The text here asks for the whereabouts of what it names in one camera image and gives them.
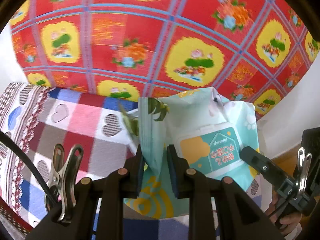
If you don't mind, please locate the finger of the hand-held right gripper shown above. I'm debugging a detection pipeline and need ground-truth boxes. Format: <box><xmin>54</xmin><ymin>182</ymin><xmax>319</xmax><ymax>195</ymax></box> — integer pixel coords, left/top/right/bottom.
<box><xmin>240</xmin><ymin>146</ymin><xmax>295</xmax><ymax>198</ymax></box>

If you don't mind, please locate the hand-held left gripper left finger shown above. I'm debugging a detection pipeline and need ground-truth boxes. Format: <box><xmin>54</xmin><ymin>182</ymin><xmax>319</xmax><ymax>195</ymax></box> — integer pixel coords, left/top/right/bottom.
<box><xmin>25</xmin><ymin>146</ymin><xmax>145</xmax><ymax>240</ymax></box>

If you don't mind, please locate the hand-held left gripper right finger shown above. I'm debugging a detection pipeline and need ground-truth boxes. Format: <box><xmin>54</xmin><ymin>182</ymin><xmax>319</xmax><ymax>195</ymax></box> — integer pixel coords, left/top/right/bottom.
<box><xmin>166</xmin><ymin>144</ymin><xmax>285</xmax><ymax>240</ymax></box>

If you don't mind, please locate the torn white green leaf package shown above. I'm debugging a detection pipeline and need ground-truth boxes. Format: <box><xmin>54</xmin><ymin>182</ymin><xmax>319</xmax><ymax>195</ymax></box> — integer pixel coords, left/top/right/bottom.
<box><xmin>119</xmin><ymin>102</ymin><xmax>140</xmax><ymax>153</ymax></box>

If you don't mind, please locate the teal wet wipes packet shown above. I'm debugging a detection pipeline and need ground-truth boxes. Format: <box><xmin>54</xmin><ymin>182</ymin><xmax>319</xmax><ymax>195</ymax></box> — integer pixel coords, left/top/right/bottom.
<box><xmin>124</xmin><ymin>87</ymin><xmax>262</xmax><ymax>218</ymax></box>

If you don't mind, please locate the person's right hand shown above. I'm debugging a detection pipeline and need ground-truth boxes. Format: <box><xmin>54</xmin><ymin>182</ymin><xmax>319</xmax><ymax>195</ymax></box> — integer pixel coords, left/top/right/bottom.
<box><xmin>264</xmin><ymin>194</ymin><xmax>304</xmax><ymax>234</ymax></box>

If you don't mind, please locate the metal spring clip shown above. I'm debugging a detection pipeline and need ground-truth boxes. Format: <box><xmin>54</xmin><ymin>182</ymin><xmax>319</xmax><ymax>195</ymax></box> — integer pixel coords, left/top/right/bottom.
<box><xmin>292</xmin><ymin>147</ymin><xmax>312</xmax><ymax>198</ymax></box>
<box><xmin>44</xmin><ymin>144</ymin><xmax>84</xmax><ymax>223</ymax></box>

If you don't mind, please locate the patchwork heart bed sheet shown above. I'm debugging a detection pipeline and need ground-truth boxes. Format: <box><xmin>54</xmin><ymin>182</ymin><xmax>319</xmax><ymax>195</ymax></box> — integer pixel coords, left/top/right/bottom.
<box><xmin>0</xmin><ymin>82</ymin><xmax>260</xmax><ymax>230</ymax></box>

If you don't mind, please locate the red yellow floral printed blanket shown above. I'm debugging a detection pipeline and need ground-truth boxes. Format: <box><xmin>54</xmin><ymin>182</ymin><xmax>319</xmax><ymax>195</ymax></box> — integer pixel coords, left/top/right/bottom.
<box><xmin>9</xmin><ymin>0</ymin><xmax>320</xmax><ymax>117</ymax></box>

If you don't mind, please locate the brown polka-dot cloth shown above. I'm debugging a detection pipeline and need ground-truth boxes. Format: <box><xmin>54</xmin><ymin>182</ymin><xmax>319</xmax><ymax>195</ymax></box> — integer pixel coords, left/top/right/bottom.
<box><xmin>0</xmin><ymin>197</ymin><xmax>33</xmax><ymax>233</ymax></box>

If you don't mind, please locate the thick black cable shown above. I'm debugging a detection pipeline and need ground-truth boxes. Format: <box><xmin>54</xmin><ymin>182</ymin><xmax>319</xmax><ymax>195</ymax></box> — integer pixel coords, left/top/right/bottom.
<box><xmin>0</xmin><ymin>130</ymin><xmax>59</xmax><ymax>205</ymax></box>

